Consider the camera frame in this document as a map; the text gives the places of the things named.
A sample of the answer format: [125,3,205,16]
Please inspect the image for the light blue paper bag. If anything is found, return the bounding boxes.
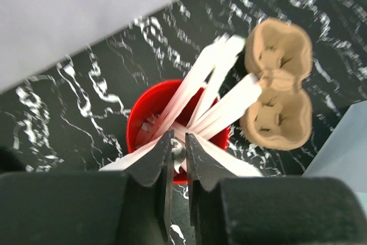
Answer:
[303,102,367,200]

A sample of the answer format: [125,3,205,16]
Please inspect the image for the black marble pattern mat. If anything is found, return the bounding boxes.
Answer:
[1,0,366,176]

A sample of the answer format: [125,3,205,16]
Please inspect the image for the white stirrers bundle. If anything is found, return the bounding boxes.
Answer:
[102,34,263,177]

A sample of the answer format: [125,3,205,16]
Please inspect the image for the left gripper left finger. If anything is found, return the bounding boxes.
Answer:
[1,131,174,244]

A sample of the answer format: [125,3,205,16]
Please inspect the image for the white stirrer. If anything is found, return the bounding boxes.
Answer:
[170,138,186,174]

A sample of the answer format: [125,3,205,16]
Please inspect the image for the red cup holder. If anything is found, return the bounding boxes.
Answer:
[126,79,230,184]

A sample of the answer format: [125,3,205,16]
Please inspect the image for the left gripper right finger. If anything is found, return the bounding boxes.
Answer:
[185,134,366,244]

